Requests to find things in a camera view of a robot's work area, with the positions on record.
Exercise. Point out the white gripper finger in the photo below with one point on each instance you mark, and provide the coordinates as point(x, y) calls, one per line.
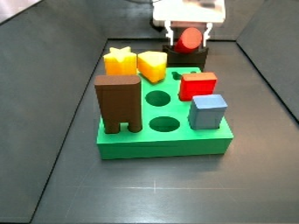
point(168, 31)
point(207, 34)

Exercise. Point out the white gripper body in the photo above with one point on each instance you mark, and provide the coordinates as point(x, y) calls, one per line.
point(188, 11)

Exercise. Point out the red cylinder block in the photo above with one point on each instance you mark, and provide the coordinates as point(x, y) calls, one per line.
point(188, 41)

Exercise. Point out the black cradle stand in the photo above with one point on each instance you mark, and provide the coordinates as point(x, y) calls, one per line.
point(193, 59)

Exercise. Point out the yellow star block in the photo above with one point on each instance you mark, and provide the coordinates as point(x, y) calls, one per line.
point(120, 61)

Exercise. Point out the red square block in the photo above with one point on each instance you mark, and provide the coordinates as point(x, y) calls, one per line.
point(196, 84)

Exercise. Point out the brown arch block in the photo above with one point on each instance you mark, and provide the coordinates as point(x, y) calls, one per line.
point(119, 99)

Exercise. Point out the blue square block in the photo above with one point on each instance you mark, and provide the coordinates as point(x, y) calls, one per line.
point(207, 111)

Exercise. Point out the green shape sorter base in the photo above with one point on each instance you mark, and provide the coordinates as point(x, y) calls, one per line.
point(165, 135)

